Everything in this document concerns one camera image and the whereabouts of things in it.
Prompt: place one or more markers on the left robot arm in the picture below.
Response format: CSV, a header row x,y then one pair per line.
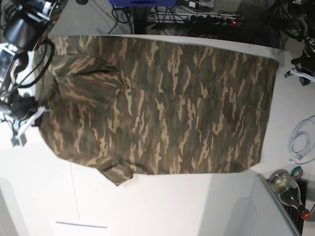
x,y
300,15

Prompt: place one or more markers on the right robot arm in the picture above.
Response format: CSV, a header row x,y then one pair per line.
x,y
26,31

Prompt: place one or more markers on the black power strip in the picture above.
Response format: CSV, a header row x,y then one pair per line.
x,y
213,20

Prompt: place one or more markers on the clear glass bottle red cap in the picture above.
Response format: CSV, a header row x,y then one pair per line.
x,y
287,190

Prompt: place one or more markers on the blue box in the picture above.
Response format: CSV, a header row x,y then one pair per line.
x,y
144,3

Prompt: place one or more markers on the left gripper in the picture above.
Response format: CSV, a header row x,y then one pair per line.
x,y
304,64

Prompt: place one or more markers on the camouflage t-shirt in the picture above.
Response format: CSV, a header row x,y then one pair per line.
x,y
127,106

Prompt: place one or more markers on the green tape roll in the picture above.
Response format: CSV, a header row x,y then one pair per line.
x,y
297,172

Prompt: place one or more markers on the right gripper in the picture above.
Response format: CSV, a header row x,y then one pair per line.
x,y
21,108

